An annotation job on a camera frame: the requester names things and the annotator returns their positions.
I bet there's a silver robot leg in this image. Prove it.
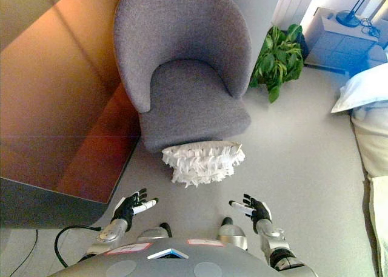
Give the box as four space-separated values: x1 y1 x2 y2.
217 222 249 251
136 224 170 243

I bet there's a silver robot left leg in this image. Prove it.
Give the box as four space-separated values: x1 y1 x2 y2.
136 224 170 243

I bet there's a black robot left foot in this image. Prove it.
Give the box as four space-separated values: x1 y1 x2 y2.
159 222 173 238

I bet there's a silver robot right leg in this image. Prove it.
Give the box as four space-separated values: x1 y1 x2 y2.
217 222 249 251

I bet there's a green potted plant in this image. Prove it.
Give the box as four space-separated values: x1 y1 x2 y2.
249 24 305 104

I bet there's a thick black wrist cable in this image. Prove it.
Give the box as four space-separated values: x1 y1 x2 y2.
54 224 102 269

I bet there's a brown wooden desk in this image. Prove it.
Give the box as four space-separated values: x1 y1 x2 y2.
0 0 142 230

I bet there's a gray fabric armchair sofa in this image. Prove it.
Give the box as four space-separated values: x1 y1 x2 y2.
113 0 253 154

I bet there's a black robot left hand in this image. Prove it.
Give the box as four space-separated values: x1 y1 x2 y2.
110 188 159 232

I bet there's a thin black floor cable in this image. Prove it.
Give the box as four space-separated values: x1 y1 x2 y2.
8 228 39 277

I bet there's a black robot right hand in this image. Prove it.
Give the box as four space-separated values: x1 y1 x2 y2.
228 193 273 229

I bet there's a white bed duvet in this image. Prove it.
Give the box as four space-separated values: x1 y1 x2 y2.
350 102 388 277

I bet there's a white bed pillow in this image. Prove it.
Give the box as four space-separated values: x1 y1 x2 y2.
330 61 388 114

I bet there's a tangled black cable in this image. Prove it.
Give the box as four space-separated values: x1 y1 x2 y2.
360 17 381 37

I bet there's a silver robot torso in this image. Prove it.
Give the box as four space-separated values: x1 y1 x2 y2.
45 239 292 277

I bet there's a white nightstand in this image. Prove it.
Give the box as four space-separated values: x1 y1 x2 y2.
304 6 383 75

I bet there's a white fringed pillow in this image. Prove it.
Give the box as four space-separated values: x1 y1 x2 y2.
161 140 247 189

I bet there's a black floor lamp base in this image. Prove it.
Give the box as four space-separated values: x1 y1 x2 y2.
335 0 374 28

